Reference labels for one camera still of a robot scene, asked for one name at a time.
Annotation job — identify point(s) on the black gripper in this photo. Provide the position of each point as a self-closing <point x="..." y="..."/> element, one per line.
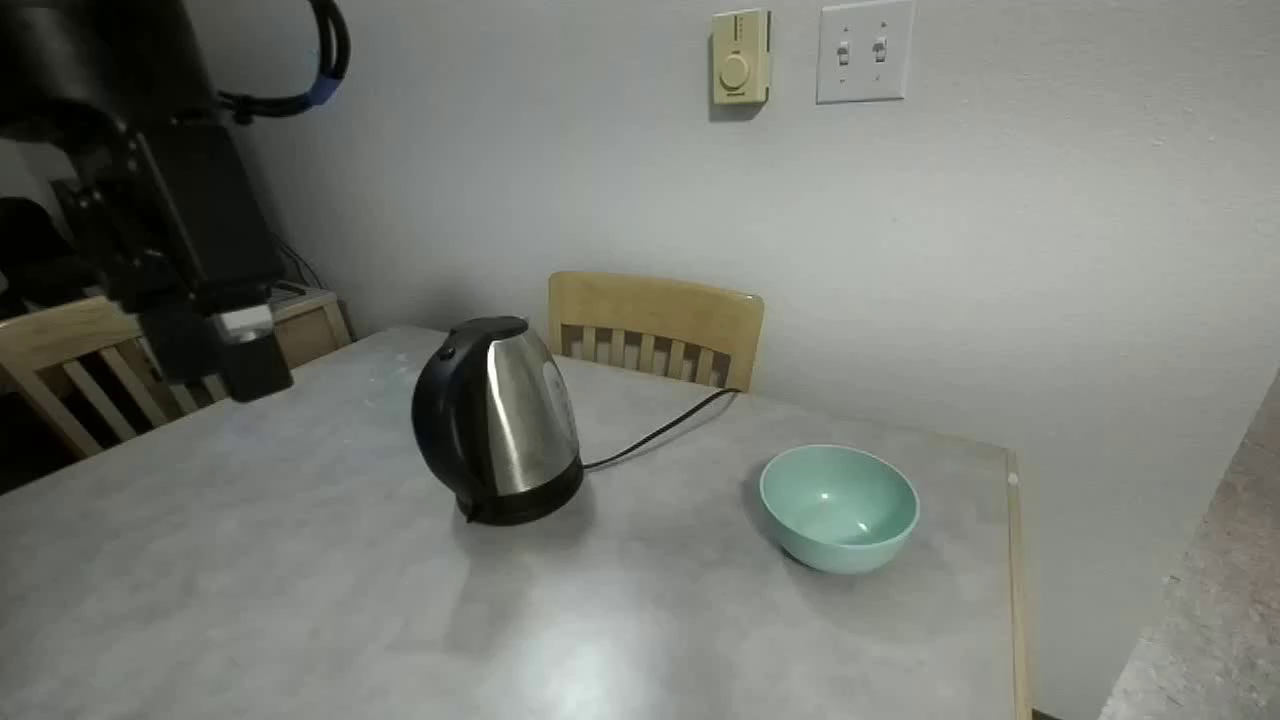
<point x="200" y="224"/>

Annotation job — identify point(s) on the Franka robot arm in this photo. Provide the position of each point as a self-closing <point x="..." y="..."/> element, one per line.
<point x="94" y="53"/>

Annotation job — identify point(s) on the steel and black electric kettle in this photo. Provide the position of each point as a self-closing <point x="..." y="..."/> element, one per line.
<point x="497" y="423"/>

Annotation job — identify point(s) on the low wooden side cabinet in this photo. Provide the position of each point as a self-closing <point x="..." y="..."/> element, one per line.
<point x="315" y="325"/>

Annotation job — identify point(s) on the wooden chair with vertical slats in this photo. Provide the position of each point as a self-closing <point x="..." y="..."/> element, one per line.
<point x="75" y="366"/>

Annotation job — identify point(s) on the wooden chair with slotted backrest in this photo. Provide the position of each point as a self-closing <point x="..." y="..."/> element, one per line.
<point x="657" y="320"/>

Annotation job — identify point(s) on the mint green bowl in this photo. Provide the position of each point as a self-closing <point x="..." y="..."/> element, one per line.
<point x="841" y="510"/>

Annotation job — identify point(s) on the grey speckled countertop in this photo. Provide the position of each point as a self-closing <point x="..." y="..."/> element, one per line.
<point x="1207" y="602"/>

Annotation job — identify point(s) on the beige wall thermostat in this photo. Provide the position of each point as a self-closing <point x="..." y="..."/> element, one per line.
<point x="743" y="57"/>

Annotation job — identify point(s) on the white double light switch plate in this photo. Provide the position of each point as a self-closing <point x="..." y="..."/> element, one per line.
<point x="866" y="50"/>

